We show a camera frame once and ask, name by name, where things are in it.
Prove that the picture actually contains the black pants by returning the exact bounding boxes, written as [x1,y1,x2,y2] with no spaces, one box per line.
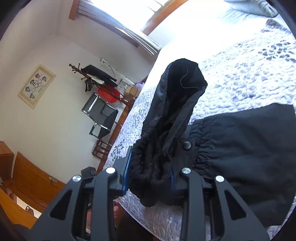
[129,59,295,226]

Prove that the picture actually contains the person's left hand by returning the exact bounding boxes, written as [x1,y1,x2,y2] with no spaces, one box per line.
[85,201,120,235]

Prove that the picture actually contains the small wooden stool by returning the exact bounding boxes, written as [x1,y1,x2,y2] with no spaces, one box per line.
[91,139,112,160]

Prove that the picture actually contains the wooden door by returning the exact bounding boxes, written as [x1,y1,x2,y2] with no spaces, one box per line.
[1,141,65,228]

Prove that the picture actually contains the red bag on rack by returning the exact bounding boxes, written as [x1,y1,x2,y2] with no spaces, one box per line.
[98,88,120,103]

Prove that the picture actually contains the stacked cardboard boxes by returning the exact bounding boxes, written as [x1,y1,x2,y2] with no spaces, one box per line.
[124,86,140,100]

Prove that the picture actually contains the wooden coat rack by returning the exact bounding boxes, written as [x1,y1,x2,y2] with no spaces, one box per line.
[69,63,132,109]

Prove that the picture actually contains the black garment on rack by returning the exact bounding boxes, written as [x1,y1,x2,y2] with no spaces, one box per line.
[81,65,117,82]

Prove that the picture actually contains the grey curtain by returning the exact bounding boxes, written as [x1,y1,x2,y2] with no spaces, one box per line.
[77,1,162,56]

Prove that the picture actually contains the quilted grey mattress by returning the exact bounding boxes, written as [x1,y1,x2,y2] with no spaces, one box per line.
[101,6,296,241]

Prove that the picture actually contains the folded grey blue duvet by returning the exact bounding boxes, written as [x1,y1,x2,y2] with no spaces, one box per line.
[225,0,278,18]

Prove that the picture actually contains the black metal frame chair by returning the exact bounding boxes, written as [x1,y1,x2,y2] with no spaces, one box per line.
[81,92,118,139]

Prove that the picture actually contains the white wire rack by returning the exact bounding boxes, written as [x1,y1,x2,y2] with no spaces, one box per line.
[116,78,134,95]

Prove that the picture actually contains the framed wall picture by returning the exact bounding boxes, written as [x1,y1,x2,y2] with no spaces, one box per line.
[18,65,56,109]

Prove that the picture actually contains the wooden window frame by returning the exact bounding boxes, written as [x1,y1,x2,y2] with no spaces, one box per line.
[69,1,185,47]

